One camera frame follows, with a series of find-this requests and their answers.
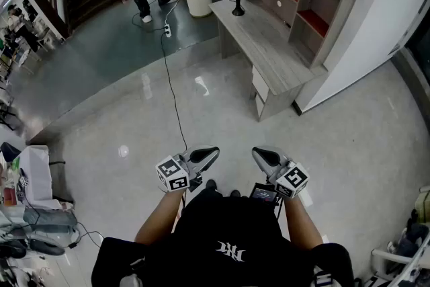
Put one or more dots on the person's black shoe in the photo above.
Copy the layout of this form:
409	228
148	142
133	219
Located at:
211	184
235	193

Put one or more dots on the white box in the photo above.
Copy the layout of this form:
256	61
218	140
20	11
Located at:
35	174

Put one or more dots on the person's right forearm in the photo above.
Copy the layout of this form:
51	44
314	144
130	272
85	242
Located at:
302	225

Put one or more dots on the person's right black shoe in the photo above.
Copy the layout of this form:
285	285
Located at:
235	193

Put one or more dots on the white frame rack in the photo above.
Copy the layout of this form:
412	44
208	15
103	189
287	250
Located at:
389	255

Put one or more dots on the person's left black shoe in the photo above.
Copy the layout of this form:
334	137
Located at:
211	184

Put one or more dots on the black chest-mounted screen device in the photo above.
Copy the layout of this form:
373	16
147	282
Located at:
263	193

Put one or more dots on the person's black printed t-shirt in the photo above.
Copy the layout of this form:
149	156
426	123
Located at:
201	245

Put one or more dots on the black bag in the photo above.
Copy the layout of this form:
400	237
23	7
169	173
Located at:
8	149

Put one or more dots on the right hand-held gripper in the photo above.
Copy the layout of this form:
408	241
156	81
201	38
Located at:
292	179

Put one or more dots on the gray clothes pile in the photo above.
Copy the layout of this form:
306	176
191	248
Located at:
50	220

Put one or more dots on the grey wooden desk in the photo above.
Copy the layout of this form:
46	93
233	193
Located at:
255	40

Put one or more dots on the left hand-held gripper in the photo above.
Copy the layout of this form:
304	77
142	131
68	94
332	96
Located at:
173	174

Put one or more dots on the white power strip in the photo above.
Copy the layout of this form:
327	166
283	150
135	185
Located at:
167	31

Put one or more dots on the person's left forearm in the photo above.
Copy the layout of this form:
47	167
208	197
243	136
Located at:
158	218

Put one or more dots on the person's black trousers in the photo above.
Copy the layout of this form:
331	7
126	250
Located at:
211	198

